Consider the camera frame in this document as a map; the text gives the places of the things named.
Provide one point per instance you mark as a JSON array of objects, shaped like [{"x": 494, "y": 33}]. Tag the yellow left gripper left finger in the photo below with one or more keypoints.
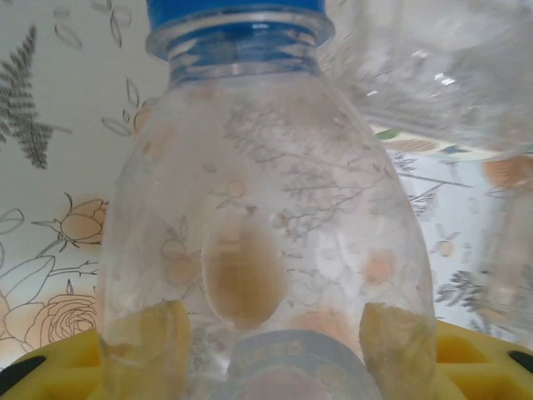
[{"x": 75, "y": 366}]

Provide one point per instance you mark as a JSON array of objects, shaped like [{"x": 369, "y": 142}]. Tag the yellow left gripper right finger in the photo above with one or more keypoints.
[{"x": 466, "y": 366}]

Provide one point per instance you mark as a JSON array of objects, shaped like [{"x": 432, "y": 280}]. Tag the blue label bottle blue cap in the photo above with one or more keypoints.
[{"x": 266, "y": 166}]

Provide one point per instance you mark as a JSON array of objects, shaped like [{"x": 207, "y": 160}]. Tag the clear plastic box white label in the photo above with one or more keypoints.
[{"x": 437, "y": 62}]

